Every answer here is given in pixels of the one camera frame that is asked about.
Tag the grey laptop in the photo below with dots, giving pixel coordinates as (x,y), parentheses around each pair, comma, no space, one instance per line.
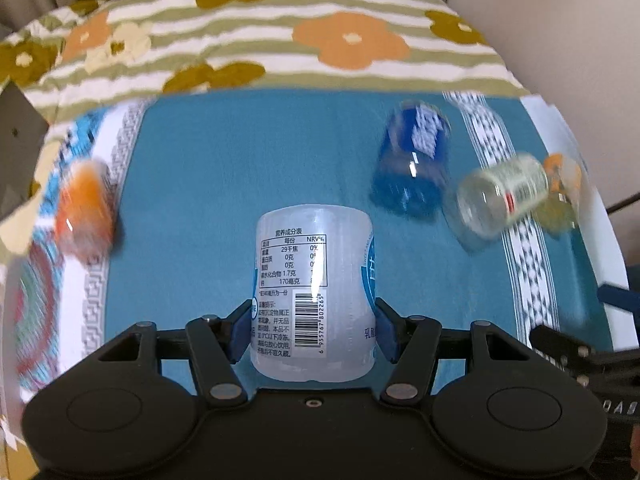
(22,133)

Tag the yellow orange plastic cup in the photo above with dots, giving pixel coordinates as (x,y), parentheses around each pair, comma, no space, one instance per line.
(558,213)

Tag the blue patterned cloth mat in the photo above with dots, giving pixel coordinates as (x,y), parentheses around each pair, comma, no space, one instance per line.
(195,173)

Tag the white translucent plastic cup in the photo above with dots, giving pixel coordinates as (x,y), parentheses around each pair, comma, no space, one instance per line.
(314,291)

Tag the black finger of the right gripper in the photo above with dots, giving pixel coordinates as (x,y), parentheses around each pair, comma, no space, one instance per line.
(617,296)

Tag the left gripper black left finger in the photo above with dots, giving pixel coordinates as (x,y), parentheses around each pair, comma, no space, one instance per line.
(214,345)

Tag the blue plastic cup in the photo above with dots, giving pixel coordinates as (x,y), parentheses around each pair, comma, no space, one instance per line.
(411,173)

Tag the orange pink plastic cup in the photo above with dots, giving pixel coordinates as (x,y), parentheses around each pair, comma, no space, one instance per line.
(84,222)

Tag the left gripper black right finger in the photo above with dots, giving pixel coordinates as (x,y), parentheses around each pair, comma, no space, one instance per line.
(411,345)

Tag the floral striped quilt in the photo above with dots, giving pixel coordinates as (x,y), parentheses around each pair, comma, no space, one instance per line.
(91,53)

